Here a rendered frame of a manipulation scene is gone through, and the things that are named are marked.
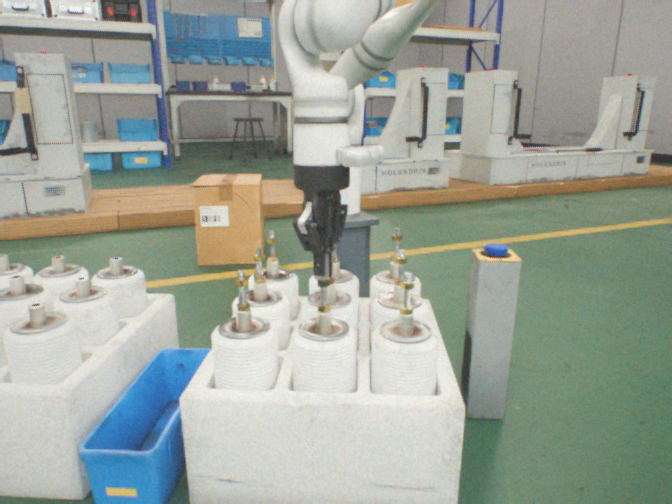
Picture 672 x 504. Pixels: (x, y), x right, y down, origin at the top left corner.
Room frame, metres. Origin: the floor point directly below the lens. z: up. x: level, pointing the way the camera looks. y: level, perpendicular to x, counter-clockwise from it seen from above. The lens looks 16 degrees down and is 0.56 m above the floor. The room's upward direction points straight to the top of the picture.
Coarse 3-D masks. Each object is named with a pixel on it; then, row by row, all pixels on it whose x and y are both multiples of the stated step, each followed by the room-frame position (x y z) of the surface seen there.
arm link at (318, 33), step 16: (304, 0) 0.63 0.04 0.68; (320, 0) 0.61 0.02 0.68; (336, 0) 0.61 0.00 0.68; (352, 0) 0.62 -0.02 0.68; (368, 0) 0.67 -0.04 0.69; (304, 16) 0.62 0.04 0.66; (320, 16) 0.61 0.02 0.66; (336, 16) 0.60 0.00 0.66; (352, 16) 0.62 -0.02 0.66; (368, 16) 0.67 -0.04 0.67; (304, 32) 0.63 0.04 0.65; (320, 32) 0.61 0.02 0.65; (336, 32) 0.61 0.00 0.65; (352, 32) 0.62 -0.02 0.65; (304, 48) 0.65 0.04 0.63; (320, 48) 0.63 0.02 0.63; (336, 48) 0.63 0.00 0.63
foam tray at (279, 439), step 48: (192, 384) 0.62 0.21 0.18; (288, 384) 0.63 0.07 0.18; (192, 432) 0.59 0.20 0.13; (240, 432) 0.58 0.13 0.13; (288, 432) 0.58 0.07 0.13; (336, 432) 0.57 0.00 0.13; (384, 432) 0.57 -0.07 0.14; (432, 432) 0.57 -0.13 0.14; (192, 480) 0.59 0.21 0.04; (240, 480) 0.58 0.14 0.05; (288, 480) 0.58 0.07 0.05; (336, 480) 0.57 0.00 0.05; (384, 480) 0.57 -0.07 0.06; (432, 480) 0.57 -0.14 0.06
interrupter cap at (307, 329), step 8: (312, 320) 0.68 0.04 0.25; (336, 320) 0.68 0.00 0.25; (304, 328) 0.65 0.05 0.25; (312, 328) 0.66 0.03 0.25; (336, 328) 0.66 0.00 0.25; (344, 328) 0.65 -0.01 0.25; (304, 336) 0.63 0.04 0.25; (312, 336) 0.63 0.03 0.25; (320, 336) 0.63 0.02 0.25; (328, 336) 0.63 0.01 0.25; (336, 336) 0.62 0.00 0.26; (344, 336) 0.63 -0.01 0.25
